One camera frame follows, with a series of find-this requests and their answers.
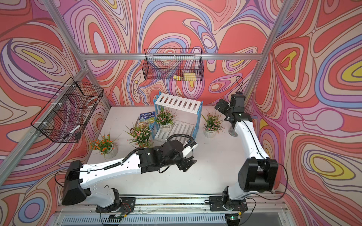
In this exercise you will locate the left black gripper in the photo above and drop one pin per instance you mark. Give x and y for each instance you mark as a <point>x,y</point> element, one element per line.
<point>186,164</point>

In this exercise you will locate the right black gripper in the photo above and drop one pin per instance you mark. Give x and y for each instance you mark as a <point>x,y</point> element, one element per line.
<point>224,104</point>

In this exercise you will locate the pink flower potted plant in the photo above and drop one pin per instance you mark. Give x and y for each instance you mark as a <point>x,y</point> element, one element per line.
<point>141,135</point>
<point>165,119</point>
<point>213,124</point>

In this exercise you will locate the blue white wooden rack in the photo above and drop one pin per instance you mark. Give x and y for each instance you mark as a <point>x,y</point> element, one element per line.
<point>188,116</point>

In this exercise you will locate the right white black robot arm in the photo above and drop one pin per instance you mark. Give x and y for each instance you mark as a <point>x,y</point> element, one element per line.
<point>259,171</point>

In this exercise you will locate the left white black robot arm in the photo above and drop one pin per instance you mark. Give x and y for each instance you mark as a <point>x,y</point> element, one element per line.
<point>81,180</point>

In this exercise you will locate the orange flower potted plant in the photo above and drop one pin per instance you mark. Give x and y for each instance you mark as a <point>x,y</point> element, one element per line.
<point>105,146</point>

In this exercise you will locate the pencil holder cup with pencils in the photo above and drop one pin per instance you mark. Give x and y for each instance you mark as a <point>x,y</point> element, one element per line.
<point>232,132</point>

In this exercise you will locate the blue treehouse book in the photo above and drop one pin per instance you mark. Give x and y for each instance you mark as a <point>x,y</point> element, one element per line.
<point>146,119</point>

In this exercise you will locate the yellow sponge in basket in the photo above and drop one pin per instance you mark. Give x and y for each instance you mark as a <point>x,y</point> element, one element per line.
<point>191,77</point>

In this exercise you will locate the small yellow block in basket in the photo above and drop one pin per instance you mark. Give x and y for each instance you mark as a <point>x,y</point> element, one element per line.
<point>178,78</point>

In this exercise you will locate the white marker in basket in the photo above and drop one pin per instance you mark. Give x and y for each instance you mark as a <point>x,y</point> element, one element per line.
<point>72,131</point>

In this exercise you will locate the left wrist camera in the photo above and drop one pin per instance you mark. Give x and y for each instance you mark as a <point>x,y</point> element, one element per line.
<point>188,147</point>

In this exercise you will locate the aluminium front rail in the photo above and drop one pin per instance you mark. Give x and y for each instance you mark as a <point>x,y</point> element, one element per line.
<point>178,210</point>

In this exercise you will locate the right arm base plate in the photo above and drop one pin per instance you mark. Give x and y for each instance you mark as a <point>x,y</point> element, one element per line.
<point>220,203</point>

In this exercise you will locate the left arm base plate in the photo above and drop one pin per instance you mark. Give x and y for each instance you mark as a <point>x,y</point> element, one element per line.
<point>123,205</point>

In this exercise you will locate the black wire basket back wall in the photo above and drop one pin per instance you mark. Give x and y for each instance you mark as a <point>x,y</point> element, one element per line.
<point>163,63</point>

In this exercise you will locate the black wire basket wall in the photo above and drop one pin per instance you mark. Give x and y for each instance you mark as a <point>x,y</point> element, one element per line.
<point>163,63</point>
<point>74,104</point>

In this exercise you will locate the black wire basket left wall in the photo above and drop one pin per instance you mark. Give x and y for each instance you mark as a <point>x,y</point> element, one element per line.
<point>74,104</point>

